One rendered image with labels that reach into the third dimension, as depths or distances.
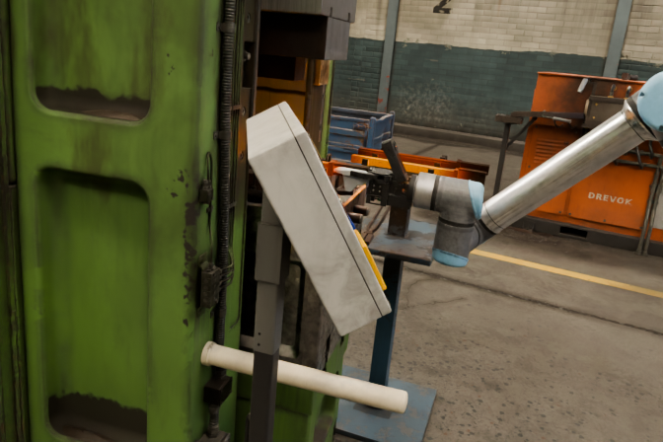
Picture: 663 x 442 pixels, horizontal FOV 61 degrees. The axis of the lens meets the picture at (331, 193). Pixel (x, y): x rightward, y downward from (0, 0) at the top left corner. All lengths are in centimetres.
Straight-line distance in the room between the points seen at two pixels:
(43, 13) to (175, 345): 73
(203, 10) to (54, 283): 73
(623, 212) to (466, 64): 474
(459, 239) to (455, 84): 769
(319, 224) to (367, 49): 882
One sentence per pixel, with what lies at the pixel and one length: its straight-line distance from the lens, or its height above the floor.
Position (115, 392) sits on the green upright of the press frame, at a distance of 150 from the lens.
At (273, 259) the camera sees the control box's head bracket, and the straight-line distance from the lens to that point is 90.
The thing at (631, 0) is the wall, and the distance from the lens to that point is 881.
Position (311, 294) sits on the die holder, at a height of 71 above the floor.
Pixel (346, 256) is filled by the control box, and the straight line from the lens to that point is 74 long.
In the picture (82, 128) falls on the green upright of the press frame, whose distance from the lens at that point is 124.
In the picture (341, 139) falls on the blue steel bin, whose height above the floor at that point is 48.
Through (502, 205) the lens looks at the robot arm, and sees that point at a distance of 150.
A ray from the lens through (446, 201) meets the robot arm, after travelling 138.
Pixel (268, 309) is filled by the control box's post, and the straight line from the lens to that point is 94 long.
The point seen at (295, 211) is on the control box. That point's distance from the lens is 72.
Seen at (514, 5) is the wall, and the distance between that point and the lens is 894.
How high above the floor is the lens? 130
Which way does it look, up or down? 15 degrees down
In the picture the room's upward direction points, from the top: 5 degrees clockwise
